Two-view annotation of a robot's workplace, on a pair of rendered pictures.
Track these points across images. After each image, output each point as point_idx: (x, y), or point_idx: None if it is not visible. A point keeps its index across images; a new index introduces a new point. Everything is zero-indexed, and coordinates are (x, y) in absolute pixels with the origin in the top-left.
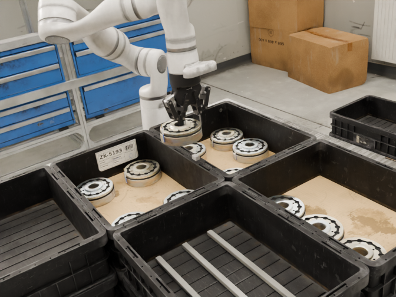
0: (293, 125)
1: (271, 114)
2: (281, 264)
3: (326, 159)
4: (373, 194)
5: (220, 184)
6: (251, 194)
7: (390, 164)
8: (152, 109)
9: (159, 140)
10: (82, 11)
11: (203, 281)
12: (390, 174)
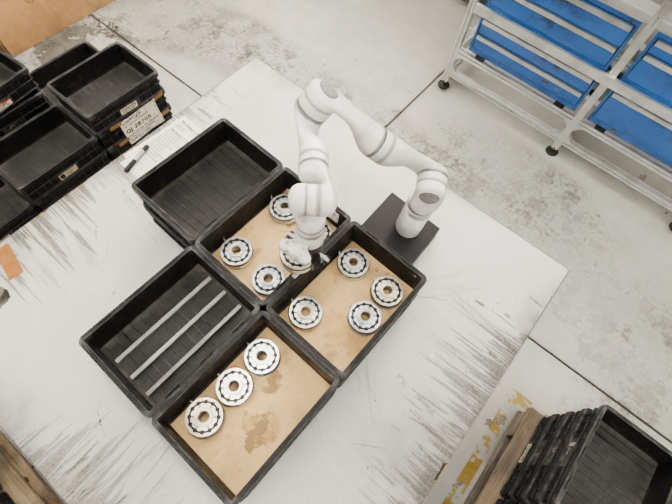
0: (507, 358)
1: (531, 330)
2: None
3: None
4: None
5: (254, 302)
6: (241, 329)
7: (431, 467)
8: (405, 210)
9: (329, 237)
10: (339, 115)
11: (190, 312)
12: None
